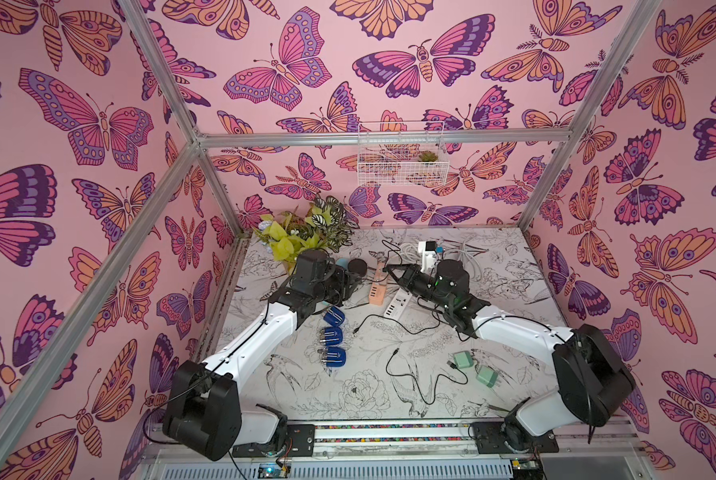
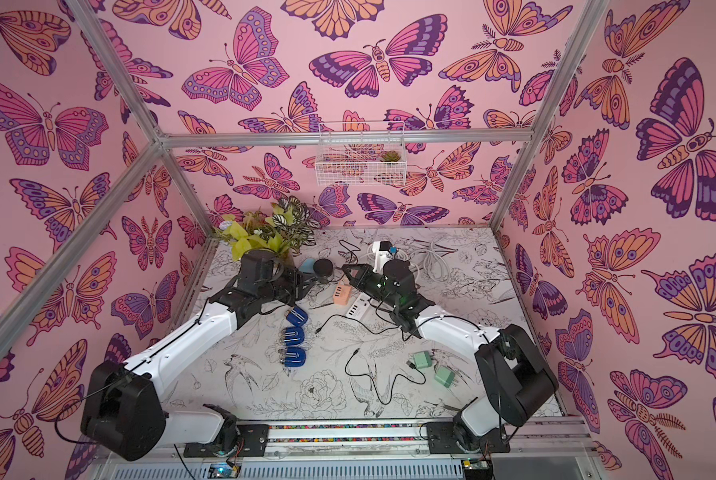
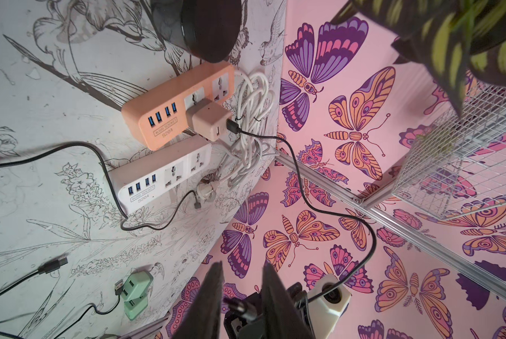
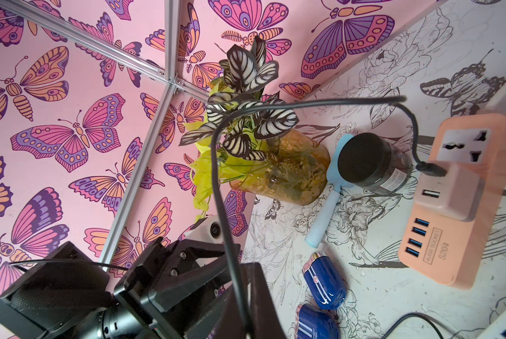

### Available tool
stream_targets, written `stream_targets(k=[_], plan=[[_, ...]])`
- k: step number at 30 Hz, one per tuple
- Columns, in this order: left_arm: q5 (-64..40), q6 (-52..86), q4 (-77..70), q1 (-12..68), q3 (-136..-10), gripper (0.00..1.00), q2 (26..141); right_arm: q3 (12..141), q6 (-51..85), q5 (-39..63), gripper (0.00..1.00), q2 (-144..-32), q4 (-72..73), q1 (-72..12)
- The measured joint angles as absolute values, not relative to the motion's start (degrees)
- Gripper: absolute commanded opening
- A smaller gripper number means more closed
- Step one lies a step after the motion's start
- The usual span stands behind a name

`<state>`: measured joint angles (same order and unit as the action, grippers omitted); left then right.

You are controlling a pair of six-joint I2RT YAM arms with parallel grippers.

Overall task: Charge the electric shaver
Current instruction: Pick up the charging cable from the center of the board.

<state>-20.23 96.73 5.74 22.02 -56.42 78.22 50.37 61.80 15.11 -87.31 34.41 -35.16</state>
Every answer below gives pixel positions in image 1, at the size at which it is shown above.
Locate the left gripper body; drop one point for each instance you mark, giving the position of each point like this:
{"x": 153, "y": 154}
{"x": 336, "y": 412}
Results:
{"x": 334, "y": 287}

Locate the potted green plant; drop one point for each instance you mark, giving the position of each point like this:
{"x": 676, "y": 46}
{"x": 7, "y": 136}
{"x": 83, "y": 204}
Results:
{"x": 326, "y": 226}

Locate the white wire basket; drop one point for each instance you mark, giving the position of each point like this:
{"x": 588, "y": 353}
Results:
{"x": 390, "y": 158}

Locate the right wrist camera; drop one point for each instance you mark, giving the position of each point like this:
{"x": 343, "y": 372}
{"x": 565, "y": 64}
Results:
{"x": 429, "y": 254}

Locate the green charger adapter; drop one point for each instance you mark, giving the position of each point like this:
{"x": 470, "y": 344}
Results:
{"x": 463, "y": 360}
{"x": 486, "y": 376}

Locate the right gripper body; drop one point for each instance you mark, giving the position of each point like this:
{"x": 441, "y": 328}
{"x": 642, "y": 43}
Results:
{"x": 409, "y": 282}

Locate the green charger adapter right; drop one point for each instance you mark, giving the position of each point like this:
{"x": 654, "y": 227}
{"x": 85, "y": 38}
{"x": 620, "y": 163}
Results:
{"x": 486, "y": 376}

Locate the small succulent in basket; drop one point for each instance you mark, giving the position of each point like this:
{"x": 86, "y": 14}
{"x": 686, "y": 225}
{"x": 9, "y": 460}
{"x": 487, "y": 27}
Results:
{"x": 428, "y": 157}

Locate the green charger adapter left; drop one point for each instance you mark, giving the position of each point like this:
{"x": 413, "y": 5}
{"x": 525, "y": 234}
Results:
{"x": 463, "y": 360}

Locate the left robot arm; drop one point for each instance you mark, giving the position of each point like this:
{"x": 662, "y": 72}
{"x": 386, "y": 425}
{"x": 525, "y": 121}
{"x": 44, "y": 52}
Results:
{"x": 204, "y": 411}

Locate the blue clip bottom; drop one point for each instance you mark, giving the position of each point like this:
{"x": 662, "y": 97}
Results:
{"x": 333, "y": 357}

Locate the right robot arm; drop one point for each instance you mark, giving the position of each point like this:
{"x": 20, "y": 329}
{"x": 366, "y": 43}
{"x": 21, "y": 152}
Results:
{"x": 592, "y": 381}

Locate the orange power strip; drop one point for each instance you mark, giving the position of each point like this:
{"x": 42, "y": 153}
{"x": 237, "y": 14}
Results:
{"x": 378, "y": 286}

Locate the white power strip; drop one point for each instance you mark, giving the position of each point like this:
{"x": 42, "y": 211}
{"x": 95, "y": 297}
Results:
{"x": 398, "y": 305}

